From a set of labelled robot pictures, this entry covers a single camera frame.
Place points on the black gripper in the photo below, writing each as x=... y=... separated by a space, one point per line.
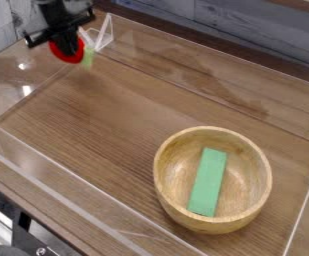
x=57 y=22

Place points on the red plush strawberry toy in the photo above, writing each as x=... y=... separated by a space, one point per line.
x=79 y=54

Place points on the wooden oval bowl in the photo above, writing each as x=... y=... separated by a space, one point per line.
x=246 y=183

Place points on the green rectangular block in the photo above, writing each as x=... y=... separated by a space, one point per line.
x=208 y=182

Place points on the clear acrylic corner bracket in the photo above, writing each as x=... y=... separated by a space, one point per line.
x=98 y=38

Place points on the black table leg bracket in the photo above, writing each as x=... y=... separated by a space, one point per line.
x=33 y=238

